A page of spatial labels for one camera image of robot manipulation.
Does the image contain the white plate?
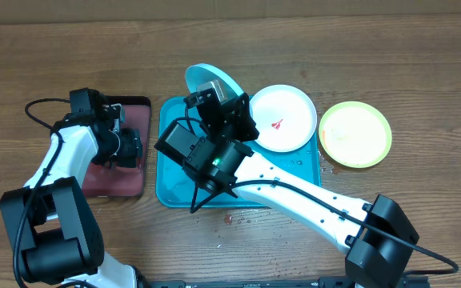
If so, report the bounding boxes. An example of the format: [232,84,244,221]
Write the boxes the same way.
[250,84,317,153]

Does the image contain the light blue plate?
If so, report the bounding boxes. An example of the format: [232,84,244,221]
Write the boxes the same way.
[185,63,244,106]

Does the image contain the yellow-green plate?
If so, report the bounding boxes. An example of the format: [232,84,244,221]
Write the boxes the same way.
[319,101,393,169]

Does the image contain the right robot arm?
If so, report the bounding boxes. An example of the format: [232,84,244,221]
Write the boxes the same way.
[154,94,419,287]

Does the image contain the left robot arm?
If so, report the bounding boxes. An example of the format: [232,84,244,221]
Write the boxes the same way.
[0,88,150,287]

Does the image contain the black tray with red water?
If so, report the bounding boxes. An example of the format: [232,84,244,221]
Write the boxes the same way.
[82,96,151,197]

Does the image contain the teal plastic tray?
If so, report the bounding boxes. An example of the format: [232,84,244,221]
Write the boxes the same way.
[156,97,321,209]

